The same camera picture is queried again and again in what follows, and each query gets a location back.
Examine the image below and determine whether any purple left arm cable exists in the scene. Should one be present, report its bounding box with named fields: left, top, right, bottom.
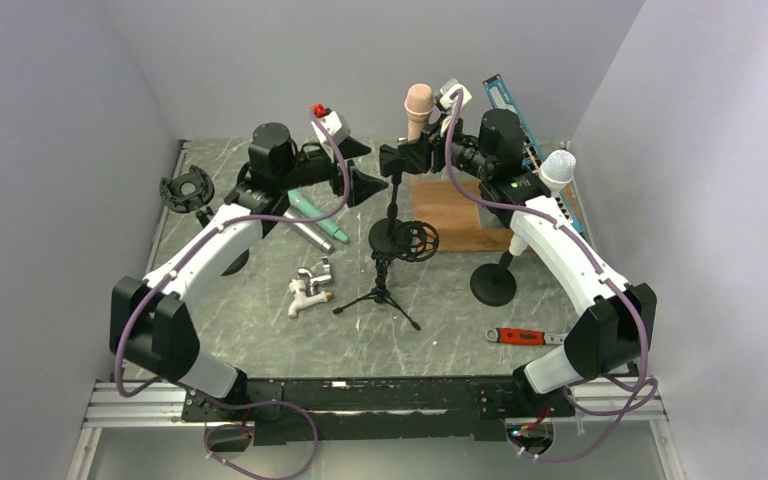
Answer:
left=113, top=109, right=353, bottom=399

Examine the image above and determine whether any black round base clip stand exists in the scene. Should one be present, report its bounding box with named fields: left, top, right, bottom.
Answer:
left=368, top=144, right=439, bottom=263

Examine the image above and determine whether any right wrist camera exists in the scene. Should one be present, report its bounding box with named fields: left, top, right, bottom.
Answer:
left=434, top=78, right=472, bottom=136

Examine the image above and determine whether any blue network switch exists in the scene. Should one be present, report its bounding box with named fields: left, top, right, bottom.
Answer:
left=483, top=74, right=588, bottom=238

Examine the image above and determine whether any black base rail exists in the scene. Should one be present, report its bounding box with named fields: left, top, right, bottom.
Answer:
left=181, top=375, right=574, bottom=446

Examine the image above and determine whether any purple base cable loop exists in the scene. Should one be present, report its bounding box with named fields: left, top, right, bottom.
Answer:
left=203, top=397, right=322, bottom=480

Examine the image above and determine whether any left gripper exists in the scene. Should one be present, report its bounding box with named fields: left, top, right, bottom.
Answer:
left=278, top=136, right=388, bottom=207

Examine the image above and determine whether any mint green microphone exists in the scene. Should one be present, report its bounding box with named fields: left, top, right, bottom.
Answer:
left=287, top=189, right=350, bottom=244

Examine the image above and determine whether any wooden board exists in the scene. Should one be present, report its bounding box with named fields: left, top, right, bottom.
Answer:
left=409, top=176, right=512, bottom=253

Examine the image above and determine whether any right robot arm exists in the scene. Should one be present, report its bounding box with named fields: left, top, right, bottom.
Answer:
left=379, top=109, right=657, bottom=415

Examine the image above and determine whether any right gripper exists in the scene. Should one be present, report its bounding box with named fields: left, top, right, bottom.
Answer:
left=398, top=113, right=494, bottom=181

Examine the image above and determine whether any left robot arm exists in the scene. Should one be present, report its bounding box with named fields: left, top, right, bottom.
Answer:
left=109, top=119, right=387, bottom=420

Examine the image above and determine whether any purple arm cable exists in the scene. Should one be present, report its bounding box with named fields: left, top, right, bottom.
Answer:
left=443, top=89, right=660, bottom=417
left=113, top=109, right=353, bottom=399

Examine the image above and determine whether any white and chrome faucet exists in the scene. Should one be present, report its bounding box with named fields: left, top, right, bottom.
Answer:
left=287, top=257, right=334, bottom=318

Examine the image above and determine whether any peach pink microphone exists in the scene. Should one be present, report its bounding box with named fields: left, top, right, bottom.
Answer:
left=404, top=83, right=434, bottom=141

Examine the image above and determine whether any grey condenser microphone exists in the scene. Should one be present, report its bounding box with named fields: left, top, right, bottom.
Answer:
left=283, top=210, right=334, bottom=253

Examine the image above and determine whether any black shock mount desk stand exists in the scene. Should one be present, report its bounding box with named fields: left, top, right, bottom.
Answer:
left=159, top=165, right=215, bottom=228

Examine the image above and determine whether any black tripod shock mount stand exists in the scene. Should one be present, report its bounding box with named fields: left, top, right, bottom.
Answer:
left=332, top=219, right=440, bottom=331

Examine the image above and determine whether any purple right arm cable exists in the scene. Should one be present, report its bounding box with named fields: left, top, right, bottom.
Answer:
left=443, top=89, right=660, bottom=417

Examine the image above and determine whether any white microphone silver grille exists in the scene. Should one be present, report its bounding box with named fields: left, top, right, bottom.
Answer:
left=508, top=150, right=577, bottom=258

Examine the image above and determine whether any red handled adjustable wrench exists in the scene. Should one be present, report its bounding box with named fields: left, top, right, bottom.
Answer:
left=485, top=327, right=567, bottom=346

